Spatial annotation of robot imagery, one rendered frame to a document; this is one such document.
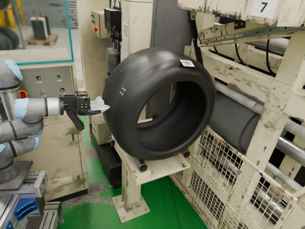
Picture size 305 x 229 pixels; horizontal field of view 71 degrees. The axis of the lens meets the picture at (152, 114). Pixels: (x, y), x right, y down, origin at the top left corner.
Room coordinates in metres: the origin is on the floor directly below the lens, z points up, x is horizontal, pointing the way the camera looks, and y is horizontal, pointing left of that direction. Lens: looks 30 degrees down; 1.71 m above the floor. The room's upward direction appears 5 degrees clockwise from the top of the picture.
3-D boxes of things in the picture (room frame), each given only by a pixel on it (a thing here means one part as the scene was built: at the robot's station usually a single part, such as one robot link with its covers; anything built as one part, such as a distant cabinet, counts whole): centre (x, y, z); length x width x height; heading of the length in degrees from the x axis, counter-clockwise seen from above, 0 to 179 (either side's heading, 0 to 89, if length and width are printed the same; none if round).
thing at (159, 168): (1.04, -0.01, 0.80); 0.37 x 0.36 x 0.02; 120
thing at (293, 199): (1.01, -0.41, 0.65); 0.90 x 0.02 x 0.70; 30
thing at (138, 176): (0.98, 0.11, 0.83); 0.36 x 0.09 x 0.06; 30
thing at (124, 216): (1.26, 0.13, 0.02); 0.27 x 0.27 x 0.04; 30
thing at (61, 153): (1.37, 0.87, 0.63); 0.56 x 0.41 x 1.27; 120
